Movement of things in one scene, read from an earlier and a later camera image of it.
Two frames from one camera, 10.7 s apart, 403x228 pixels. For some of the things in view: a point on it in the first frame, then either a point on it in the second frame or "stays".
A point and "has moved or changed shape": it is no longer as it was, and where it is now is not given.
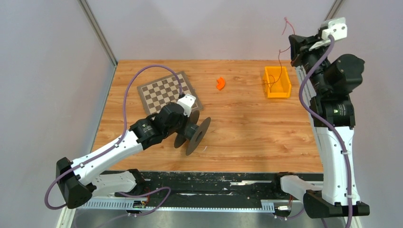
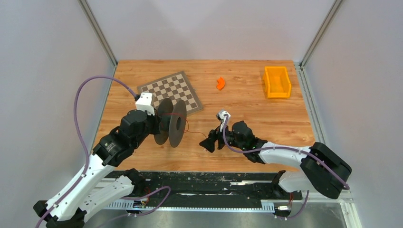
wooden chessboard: x=154 y=95 stays
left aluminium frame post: x=84 y=5 stays
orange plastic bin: x=277 y=81 stays
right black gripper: x=300 y=46 to x=215 y=135
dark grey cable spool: x=194 y=134 has moved or changed shape
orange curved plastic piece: x=221 y=84 stays
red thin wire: x=270 y=79 has moved or changed shape
